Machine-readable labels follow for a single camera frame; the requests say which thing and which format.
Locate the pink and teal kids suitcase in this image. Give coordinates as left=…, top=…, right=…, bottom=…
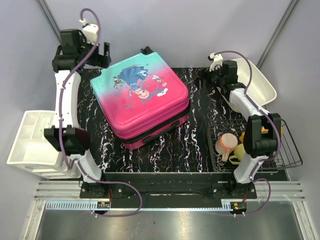
left=90, top=46, right=191, bottom=150

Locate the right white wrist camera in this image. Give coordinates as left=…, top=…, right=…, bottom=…
left=208, top=53, right=223, bottom=72

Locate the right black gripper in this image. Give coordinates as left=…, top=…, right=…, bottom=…
left=191, top=63, right=225, bottom=91

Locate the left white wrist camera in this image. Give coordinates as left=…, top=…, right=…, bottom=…
left=79, top=19, right=99, bottom=45

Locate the white drawer organizer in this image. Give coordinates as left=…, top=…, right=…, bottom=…
left=6, top=110, right=81, bottom=180

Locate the orange-yellow plate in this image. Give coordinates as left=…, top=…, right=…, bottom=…
left=239, top=126, right=284, bottom=143

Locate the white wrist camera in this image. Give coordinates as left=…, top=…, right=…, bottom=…
left=208, top=53, right=223, bottom=72
left=79, top=19, right=99, bottom=45

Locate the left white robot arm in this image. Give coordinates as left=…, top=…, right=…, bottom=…
left=44, top=24, right=111, bottom=198

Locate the aluminium rail frame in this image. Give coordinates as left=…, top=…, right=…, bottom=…
left=34, top=181, right=306, bottom=212

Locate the white plastic tray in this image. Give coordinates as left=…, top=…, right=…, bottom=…
left=232, top=58, right=277, bottom=106

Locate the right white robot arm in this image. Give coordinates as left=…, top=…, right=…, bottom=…
left=199, top=54, right=281, bottom=199

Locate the black marble pattern mat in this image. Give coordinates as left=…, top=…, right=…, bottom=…
left=69, top=67, right=288, bottom=173

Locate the pink cup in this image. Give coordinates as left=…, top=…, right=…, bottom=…
left=215, top=133, right=238, bottom=162

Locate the yellow-green mug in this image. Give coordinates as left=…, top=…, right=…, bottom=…
left=228, top=143, right=246, bottom=165

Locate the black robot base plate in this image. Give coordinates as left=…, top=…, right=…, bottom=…
left=80, top=172, right=257, bottom=200

